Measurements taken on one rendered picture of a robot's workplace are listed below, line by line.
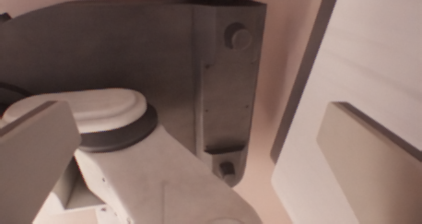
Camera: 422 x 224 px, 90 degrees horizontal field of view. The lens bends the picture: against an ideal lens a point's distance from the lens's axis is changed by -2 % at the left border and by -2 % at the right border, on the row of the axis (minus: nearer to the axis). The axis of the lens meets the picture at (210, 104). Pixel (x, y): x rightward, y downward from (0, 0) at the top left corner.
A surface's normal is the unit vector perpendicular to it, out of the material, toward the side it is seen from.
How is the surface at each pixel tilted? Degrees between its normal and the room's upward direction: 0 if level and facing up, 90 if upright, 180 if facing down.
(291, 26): 0
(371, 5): 90
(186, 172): 90
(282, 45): 0
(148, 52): 0
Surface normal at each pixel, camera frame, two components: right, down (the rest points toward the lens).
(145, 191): 0.01, -0.86
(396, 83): -0.97, 0.00
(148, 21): 0.22, 0.50
